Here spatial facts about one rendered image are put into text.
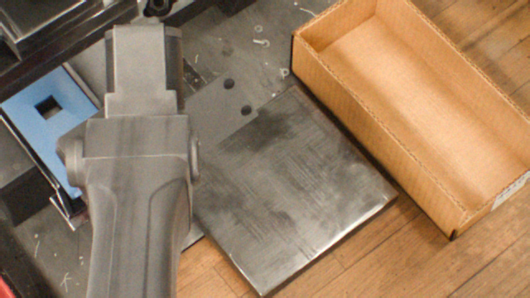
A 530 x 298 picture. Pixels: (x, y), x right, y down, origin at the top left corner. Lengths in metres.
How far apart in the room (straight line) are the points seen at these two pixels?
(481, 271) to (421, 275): 0.06
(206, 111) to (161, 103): 0.10
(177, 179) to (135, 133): 0.05
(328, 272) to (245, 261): 0.08
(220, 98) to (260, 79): 0.28
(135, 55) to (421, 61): 0.46
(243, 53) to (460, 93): 0.23
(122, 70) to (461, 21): 0.52
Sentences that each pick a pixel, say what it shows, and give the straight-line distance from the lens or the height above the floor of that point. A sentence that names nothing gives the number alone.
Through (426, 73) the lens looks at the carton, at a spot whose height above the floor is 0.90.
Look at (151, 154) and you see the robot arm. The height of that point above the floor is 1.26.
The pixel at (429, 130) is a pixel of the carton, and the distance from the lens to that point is 1.10.
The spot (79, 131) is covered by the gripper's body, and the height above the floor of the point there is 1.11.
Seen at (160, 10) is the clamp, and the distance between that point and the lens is 1.08.
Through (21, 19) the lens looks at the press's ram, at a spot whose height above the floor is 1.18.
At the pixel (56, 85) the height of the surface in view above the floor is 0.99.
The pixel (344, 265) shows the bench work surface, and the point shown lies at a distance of 1.03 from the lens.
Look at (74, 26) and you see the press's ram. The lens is 0.85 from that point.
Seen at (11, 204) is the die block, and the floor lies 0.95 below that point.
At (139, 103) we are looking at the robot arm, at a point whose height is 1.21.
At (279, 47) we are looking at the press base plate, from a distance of 1.14.
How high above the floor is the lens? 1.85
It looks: 62 degrees down
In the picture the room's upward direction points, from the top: 1 degrees clockwise
